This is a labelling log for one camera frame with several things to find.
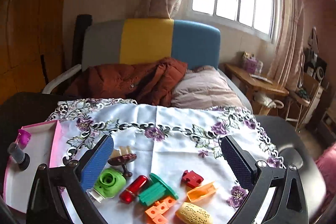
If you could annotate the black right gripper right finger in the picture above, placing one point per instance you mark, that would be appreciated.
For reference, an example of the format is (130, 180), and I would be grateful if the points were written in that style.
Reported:
(288, 204)

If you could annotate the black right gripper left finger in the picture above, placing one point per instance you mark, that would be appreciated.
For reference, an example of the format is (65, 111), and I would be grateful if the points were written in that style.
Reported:
(46, 204)

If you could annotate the green plug-in night light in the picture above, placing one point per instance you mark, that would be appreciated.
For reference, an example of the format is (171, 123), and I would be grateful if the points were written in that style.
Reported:
(109, 183)

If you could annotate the red metallic cylinder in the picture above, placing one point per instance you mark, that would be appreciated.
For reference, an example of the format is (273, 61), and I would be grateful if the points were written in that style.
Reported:
(133, 190)

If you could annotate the orange plastic scoop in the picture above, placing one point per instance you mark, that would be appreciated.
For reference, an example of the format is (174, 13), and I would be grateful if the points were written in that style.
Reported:
(201, 192)

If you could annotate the red puzzle piece block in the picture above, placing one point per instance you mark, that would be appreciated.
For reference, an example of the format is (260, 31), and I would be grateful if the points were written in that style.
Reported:
(191, 179)

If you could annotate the green plastic spool stand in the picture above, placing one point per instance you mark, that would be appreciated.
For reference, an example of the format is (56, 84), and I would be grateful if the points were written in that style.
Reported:
(155, 191)

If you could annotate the black round table edge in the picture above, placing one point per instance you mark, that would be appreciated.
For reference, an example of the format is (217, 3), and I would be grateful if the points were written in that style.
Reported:
(293, 150)

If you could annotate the pink cushion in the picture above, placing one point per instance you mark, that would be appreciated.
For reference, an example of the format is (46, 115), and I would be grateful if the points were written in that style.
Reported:
(326, 164)

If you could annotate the purple plastic cup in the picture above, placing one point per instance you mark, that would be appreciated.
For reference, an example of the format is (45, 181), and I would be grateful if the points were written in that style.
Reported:
(23, 138)

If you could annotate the orange cube block cluster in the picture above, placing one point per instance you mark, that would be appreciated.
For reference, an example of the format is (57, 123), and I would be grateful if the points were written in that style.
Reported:
(156, 212)

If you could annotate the yellow embossed oval soap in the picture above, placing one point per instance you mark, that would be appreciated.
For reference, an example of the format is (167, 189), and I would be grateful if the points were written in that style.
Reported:
(192, 214)

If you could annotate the white embroidered floral tablecloth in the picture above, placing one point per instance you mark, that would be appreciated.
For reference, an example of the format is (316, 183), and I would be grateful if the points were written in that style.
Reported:
(168, 141)

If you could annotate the wooden side table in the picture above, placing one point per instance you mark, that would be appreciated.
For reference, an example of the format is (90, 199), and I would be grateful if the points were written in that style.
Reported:
(255, 85)

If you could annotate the pink grey pillow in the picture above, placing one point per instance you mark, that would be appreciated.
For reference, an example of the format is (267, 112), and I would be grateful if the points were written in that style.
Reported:
(203, 88)

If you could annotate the rust brown jacket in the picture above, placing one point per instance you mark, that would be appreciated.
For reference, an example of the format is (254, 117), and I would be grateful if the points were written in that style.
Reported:
(148, 83)

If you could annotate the purple box on table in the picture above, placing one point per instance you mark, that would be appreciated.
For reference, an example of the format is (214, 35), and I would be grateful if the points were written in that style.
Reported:
(250, 64)

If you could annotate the grey yellow blue headboard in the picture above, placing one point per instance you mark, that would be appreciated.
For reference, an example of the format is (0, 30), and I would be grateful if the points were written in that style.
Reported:
(137, 41)

